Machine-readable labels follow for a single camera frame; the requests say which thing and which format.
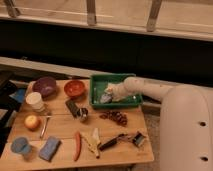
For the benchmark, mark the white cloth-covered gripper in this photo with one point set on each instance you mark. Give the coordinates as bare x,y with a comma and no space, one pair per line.
117,91

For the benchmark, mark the light blue grey towel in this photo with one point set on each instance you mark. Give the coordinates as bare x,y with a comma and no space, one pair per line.
106,98

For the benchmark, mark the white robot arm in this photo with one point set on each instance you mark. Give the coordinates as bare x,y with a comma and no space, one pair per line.
186,121

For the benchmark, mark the green plastic tray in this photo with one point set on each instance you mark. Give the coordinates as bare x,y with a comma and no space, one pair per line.
99,82

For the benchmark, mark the bunch of red grapes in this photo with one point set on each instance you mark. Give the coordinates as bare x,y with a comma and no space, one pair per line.
116,116

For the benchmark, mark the small metal cup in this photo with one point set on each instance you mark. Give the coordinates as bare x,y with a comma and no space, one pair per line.
83,114

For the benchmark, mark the orange red bowl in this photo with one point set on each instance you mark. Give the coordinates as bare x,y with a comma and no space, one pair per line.
74,88

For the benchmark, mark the black binder clip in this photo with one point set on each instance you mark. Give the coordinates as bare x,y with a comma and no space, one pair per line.
138,139

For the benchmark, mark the orange carrot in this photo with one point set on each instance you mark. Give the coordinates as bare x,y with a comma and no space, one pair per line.
78,146

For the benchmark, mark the wooden table board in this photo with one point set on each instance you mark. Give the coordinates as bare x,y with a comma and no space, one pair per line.
63,126

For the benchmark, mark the purple bowl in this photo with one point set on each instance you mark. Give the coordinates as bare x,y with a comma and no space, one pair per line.
45,86

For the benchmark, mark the metal butter knife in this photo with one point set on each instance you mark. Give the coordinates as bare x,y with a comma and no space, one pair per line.
44,126

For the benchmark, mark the white paper cup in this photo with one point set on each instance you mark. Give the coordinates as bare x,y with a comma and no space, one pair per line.
34,99

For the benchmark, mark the blue sponge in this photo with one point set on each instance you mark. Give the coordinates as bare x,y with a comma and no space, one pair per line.
49,149

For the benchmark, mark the red yellow apple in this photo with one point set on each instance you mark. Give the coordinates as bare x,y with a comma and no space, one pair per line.
32,122

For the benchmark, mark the blue cloth at edge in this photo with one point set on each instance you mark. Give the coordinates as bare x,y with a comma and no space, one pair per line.
19,95

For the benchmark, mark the black side stand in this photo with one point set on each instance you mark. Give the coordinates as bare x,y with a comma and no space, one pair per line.
7,103

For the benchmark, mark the black handled peeler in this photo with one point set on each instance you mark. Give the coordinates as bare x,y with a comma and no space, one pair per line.
111,142

